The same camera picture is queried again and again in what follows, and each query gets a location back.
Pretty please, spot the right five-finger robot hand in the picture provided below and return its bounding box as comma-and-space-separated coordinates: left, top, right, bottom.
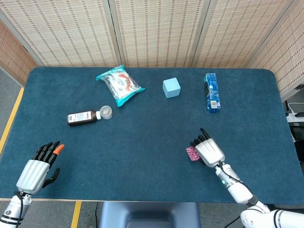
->
190, 128, 226, 169

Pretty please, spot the left five-finger robot hand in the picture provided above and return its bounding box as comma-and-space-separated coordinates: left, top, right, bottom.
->
16, 141, 65, 195

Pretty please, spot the pink patterned block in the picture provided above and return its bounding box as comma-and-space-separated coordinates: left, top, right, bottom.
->
185, 146, 201, 162

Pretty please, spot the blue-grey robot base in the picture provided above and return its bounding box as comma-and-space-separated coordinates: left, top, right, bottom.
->
98, 201, 201, 228

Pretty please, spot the blue cookie box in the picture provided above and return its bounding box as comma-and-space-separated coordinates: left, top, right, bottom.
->
203, 73, 222, 113

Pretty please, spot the blue felt table mat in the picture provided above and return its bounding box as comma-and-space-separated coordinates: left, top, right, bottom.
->
0, 66, 304, 205

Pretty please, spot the brown medicine bottle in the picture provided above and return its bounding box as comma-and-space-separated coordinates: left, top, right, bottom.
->
67, 110, 102, 127

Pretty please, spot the light blue cube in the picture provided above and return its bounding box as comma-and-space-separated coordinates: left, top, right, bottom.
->
162, 77, 181, 99

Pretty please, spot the white power strip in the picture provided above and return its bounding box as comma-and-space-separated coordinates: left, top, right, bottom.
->
286, 111, 304, 123

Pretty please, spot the small clear round jar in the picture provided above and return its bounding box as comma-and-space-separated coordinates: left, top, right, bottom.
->
99, 105, 114, 120

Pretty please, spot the teal snack bag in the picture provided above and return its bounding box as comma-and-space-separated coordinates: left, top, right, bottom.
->
95, 65, 146, 108

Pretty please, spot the woven bamboo screen panel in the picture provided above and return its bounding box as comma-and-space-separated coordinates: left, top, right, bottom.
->
109, 0, 211, 69
192, 0, 295, 69
0, 0, 119, 68
0, 19, 38, 86
247, 0, 304, 100

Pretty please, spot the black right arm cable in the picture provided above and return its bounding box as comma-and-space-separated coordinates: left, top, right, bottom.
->
218, 161, 258, 204

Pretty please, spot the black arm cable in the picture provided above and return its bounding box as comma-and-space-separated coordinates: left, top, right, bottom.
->
218, 161, 258, 204
14, 191, 25, 228

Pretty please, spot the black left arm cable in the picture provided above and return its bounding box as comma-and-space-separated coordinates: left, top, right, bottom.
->
14, 191, 25, 228

